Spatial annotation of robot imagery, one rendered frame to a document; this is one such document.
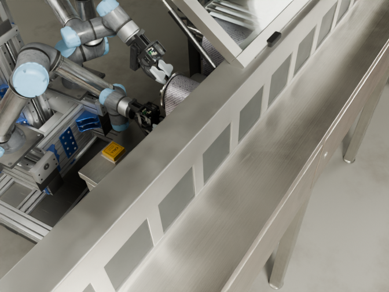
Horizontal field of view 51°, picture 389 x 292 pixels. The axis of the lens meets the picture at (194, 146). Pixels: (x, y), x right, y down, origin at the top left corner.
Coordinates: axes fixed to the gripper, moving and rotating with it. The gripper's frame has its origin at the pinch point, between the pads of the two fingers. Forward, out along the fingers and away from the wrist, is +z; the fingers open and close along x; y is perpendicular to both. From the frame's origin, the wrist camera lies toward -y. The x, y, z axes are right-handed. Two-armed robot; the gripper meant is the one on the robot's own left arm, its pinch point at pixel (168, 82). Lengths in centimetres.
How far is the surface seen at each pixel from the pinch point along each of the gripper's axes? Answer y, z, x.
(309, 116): 50, 31, -6
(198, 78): 2.5, 6.5, 9.8
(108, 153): -38.2, 6.2, -20.5
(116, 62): -194, -37, 105
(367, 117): -26, 95, 110
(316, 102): 49, 30, 0
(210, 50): 11.5, 1.4, 15.5
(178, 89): 9.3, 3.8, -5.2
